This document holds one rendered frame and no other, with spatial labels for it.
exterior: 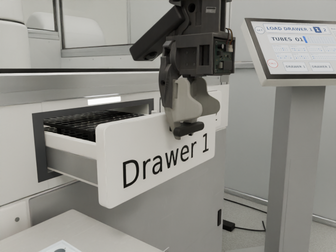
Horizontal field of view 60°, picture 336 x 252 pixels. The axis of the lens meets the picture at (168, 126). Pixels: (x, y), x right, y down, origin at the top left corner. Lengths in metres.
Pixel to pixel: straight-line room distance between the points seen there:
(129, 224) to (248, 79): 1.71
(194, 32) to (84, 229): 0.33
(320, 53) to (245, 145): 1.16
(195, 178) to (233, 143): 1.47
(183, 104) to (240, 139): 1.90
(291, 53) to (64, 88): 0.92
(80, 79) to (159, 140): 0.18
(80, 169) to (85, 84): 0.17
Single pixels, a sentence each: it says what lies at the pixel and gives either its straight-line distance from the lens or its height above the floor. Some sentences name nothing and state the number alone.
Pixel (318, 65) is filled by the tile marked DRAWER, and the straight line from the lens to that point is 1.27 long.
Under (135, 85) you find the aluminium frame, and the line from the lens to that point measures 0.63.
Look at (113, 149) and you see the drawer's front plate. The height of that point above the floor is 0.90.
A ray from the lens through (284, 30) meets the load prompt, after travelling 1.32.
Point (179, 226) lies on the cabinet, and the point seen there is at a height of 0.55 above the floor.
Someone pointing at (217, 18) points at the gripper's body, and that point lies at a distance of 0.41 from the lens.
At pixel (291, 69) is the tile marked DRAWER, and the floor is 0.99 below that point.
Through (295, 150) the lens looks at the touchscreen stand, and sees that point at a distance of 1.35.
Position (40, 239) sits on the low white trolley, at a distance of 0.48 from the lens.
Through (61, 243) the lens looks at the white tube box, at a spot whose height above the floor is 0.80.
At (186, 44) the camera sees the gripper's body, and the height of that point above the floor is 1.03.
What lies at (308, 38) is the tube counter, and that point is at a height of 1.11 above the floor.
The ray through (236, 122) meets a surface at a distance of 2.30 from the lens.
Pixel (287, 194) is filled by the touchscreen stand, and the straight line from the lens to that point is 1.41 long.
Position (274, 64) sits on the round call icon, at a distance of 1.16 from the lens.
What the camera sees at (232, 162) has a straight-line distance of 2.38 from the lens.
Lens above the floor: 1.00
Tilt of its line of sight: 11 degrees down
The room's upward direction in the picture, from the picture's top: straight up
